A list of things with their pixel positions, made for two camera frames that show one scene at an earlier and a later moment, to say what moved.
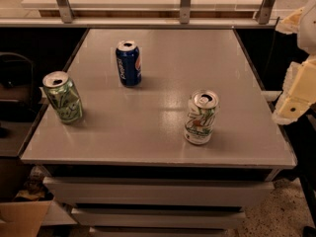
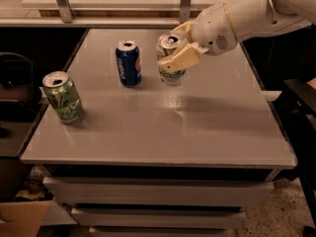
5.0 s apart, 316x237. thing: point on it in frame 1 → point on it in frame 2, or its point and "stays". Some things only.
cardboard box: [24, 215] stays
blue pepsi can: [128, 62] stays
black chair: [19, 99] stays
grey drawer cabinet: [126, 170] stays
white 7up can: [201, 106] → [165, 44]
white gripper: [309, 29] → [212, 29]
